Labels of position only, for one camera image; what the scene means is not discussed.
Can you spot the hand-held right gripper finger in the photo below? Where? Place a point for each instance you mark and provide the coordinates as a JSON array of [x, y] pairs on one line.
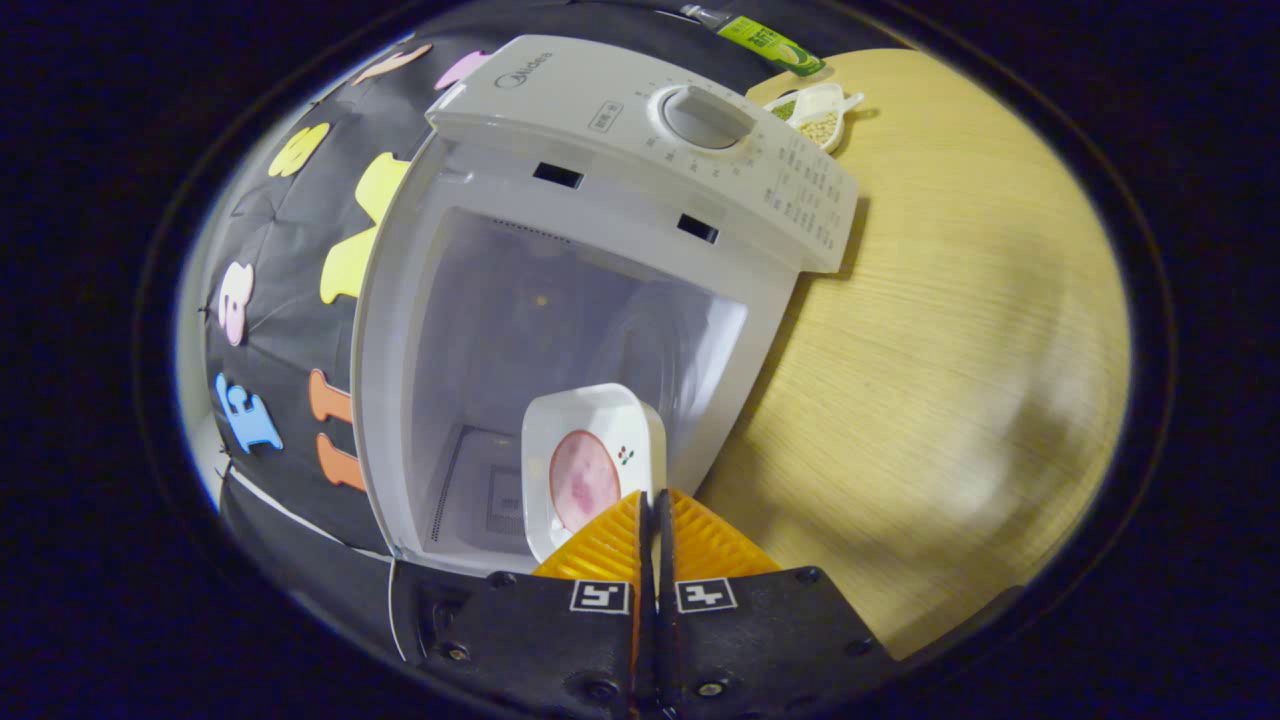
[[666, 560], [647, 560]]

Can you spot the white square plate pink food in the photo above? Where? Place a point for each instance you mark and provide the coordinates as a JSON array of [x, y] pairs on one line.
[[585, 470]]

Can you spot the white microwave oven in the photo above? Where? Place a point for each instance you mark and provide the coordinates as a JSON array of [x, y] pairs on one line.
[[600, 130]]

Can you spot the white divided dish with beans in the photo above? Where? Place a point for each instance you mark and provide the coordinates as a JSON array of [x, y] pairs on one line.
[[820, 120]]

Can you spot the green label drink bottle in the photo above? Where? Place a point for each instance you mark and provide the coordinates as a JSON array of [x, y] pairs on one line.
[[770, 42]]

